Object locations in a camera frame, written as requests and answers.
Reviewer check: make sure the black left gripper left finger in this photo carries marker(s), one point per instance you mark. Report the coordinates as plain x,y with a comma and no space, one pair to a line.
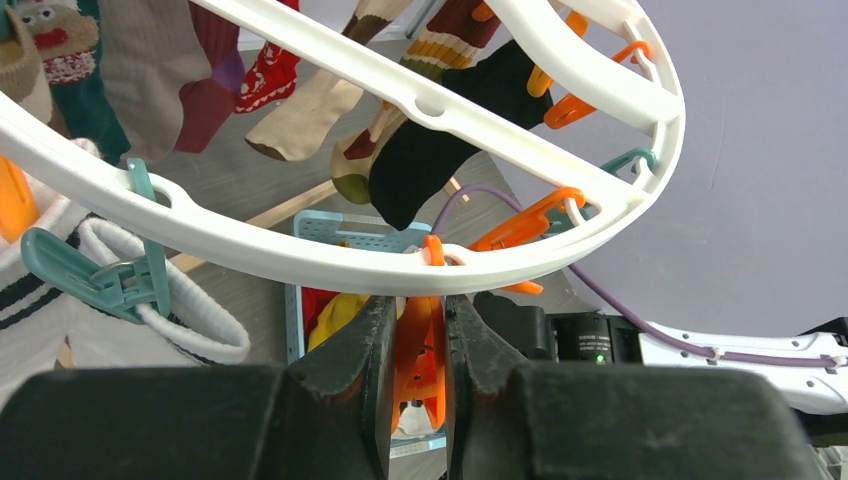
325,416

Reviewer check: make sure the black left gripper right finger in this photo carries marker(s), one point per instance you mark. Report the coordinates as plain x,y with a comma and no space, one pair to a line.
513,418

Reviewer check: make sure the orange hanger clip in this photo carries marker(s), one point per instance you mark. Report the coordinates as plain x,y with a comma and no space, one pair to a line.
419,363
528,224

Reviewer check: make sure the white round clip hanger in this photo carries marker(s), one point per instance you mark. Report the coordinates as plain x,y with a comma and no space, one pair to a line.
649,99

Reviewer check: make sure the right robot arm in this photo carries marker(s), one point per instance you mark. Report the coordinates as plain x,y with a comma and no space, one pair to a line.
809,370

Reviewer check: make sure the orange open hanger clip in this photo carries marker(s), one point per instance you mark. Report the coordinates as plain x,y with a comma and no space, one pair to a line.
528,224

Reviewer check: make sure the teal hanger clip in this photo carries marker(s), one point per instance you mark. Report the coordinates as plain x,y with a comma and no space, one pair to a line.
46,263

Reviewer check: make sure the yellow sock in basket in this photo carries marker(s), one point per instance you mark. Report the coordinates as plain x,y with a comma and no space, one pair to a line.
338,312

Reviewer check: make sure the red sock in basket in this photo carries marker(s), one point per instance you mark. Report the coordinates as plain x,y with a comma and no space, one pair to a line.
313,302

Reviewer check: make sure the white black-striped sock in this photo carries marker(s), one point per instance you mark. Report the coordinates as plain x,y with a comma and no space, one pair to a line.
38,319

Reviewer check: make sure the beige hanging sock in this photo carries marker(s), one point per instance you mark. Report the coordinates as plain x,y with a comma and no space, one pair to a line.
295,129

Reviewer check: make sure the red patterned hanging sock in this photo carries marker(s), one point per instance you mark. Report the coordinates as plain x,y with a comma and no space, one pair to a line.
272,77

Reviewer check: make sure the maroon grey hanging sock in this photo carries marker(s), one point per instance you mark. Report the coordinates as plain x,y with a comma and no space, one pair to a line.
171,71

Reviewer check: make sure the brown striped hanging sock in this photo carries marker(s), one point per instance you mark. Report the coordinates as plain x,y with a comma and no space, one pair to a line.
451,39

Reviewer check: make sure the green monkey face sock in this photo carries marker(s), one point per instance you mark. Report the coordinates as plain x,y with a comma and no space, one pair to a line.
50,65

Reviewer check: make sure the wooden clothes rack frame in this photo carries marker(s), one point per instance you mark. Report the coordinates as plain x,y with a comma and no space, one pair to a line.
267,219

